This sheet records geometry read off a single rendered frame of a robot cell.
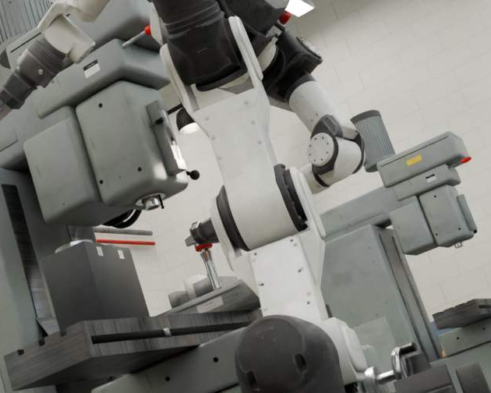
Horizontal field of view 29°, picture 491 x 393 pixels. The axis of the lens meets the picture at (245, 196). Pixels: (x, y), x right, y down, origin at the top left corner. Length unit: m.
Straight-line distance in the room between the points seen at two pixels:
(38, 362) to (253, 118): 0.70
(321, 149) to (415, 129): 7.13
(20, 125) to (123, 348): 0.94
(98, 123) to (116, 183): 0.18
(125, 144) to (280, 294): 0.95
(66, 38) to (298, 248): 0.73
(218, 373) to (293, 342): 0.92
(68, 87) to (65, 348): 0.91
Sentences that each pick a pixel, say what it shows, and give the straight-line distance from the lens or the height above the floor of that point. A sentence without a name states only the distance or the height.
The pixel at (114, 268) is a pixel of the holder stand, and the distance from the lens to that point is 2.27.
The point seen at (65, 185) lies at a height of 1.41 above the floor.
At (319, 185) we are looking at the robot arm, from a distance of 2.26.
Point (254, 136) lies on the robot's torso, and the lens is 1.93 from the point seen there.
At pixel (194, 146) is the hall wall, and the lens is 10.42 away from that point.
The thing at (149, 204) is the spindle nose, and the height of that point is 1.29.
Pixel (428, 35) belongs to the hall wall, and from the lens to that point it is 9.45.
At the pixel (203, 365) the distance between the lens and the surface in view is 2.40.
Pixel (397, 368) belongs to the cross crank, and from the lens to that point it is 2.29.
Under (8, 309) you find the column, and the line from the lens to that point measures 2.70.
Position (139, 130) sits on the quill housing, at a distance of 2.63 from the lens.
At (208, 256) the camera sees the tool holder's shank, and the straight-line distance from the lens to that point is 2.53.
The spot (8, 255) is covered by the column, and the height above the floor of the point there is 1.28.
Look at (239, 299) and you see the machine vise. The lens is 2.57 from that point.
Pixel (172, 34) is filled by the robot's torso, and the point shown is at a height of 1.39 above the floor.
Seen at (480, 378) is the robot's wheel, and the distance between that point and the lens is 1.92.
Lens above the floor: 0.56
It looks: 14 degrees up
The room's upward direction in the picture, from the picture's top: 19 degrees counter-clockwise
